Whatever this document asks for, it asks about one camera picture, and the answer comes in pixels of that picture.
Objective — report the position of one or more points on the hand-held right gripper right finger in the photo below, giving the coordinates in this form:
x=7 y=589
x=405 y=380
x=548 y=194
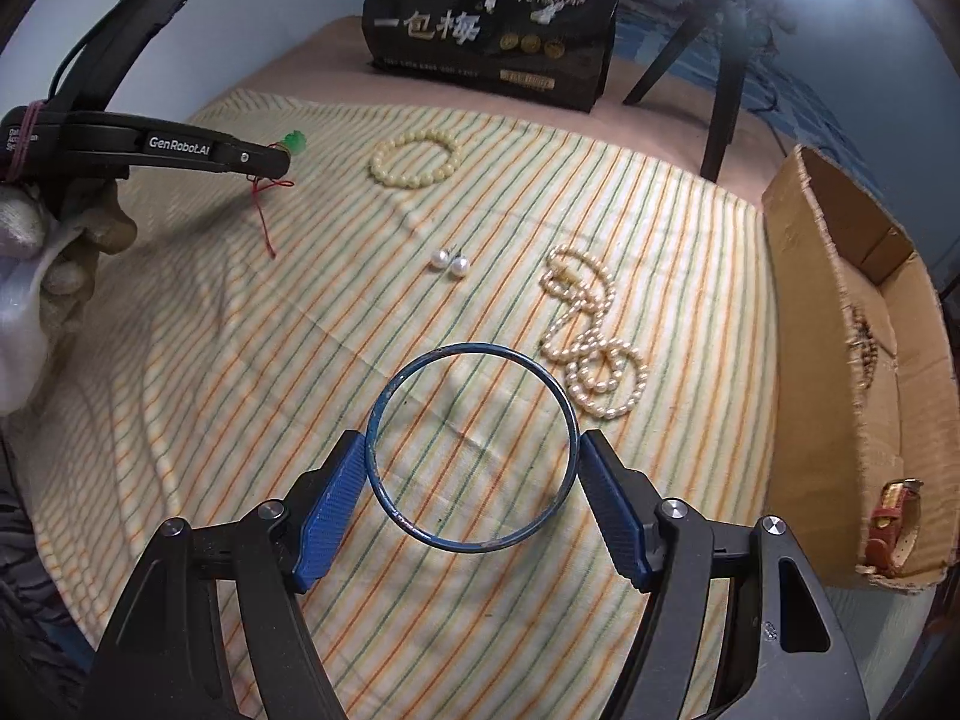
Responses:
x=611 y=517

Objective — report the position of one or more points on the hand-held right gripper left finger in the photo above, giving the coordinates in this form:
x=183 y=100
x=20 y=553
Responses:
x=334 y=510

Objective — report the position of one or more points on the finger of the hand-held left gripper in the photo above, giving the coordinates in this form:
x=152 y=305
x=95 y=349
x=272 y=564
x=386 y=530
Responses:
x=202 y=148

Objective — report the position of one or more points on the blue metal bangle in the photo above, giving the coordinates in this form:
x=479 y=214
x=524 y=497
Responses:
x=472 y=346

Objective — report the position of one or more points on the person's left forearm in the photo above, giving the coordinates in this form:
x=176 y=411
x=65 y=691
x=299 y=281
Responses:
x=19 y=337

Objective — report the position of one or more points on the person's left hand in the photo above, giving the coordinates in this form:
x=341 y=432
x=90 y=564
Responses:
x=86 y=236

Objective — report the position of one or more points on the pink bed sheet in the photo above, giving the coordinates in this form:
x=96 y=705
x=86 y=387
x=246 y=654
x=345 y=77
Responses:
x=315 y=60

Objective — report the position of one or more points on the striped cloth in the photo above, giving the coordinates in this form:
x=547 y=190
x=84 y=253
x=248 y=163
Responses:
x=225 y=390

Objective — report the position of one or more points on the cardboard box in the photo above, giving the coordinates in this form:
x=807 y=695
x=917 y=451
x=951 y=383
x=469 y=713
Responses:
x=810 y=360

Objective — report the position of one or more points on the white pearl earring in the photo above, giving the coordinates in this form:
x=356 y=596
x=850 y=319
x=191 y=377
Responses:
x=439 y=259
x=458 y=267

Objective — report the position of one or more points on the black printed bag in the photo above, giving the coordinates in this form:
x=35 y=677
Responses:
x=450 y=30

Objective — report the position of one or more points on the dark cloth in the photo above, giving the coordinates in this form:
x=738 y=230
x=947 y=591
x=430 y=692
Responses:
x=30 y=615

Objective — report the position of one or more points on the black tripod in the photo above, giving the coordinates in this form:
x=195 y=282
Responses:
x=724 y=90

